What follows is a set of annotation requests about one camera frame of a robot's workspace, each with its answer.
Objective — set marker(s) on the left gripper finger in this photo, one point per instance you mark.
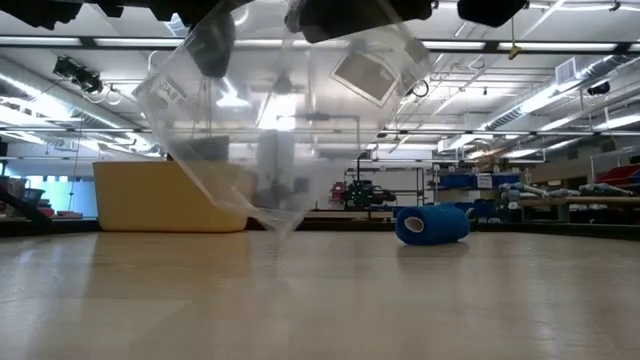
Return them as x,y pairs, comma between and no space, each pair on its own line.
212,47

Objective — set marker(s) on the clear plastic zip bag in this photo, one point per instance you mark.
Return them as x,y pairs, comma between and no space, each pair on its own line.
300,150

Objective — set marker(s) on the blue elastic bandage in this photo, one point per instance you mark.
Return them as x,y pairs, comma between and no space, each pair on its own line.
440,225

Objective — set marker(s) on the black background robot arm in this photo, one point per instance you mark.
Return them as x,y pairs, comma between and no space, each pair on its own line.
362,192

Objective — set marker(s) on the grey fabric roll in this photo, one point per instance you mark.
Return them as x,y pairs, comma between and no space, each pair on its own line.
535,190
605,189

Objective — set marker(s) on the black crossbeam with light strips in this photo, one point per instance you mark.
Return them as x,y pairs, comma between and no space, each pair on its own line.
490,46

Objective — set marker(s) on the yellow plastic bin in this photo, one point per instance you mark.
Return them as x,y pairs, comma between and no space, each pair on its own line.
140,200

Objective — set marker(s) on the grey metal shelf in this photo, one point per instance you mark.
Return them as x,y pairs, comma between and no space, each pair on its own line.
434,190

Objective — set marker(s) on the blue storage bin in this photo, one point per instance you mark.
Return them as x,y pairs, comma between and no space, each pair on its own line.
482,209
506,179
457,181

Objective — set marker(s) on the background wooden table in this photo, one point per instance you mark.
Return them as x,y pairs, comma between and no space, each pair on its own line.
350,215

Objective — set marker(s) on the white air vent grille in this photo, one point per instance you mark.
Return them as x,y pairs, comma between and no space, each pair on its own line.
566,71

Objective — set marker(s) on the wooden workbench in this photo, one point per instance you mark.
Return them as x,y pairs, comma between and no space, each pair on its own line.
600,201

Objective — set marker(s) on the black aluminium rig frame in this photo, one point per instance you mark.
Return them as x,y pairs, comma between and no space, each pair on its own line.
550,229

